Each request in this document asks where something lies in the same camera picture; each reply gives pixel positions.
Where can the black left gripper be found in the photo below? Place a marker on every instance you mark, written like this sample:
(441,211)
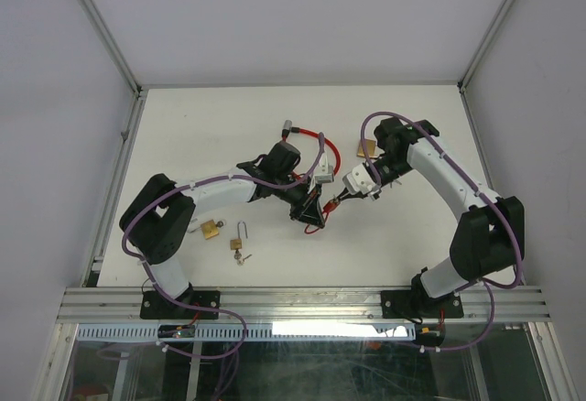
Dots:
(311,214)

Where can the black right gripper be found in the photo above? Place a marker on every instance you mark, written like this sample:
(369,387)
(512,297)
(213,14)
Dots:
(345,195)

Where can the small red padlock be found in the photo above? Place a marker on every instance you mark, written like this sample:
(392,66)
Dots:
(329,207)

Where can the large brass padlock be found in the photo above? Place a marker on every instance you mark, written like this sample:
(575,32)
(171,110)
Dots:
(367,148)

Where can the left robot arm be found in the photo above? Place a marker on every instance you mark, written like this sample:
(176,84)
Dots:
(155,223)

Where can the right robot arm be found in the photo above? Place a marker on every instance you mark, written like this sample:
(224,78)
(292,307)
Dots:
(490,230)

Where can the small brass padlock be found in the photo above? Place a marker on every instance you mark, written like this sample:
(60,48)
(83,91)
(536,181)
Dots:
(236,244)

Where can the medium brass padlock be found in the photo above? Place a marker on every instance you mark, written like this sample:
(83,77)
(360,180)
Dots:
(208,229)

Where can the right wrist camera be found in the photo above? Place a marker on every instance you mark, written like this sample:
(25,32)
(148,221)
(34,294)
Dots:
(360,183)

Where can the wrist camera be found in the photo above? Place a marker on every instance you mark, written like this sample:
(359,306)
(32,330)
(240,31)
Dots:
(360,183)
(322,173)

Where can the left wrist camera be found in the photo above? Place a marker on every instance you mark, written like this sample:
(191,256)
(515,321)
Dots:
(322,173)

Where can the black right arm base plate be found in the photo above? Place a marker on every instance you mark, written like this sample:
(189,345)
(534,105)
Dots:
(408,304)

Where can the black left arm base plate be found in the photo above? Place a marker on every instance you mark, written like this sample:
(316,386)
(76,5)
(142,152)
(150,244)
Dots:
(201,303)

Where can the aluminium mounting rail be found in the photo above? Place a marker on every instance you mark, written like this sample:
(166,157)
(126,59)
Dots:
(260,304)

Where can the white slotted cable duct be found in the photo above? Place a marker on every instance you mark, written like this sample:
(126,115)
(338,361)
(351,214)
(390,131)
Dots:
(272,331)

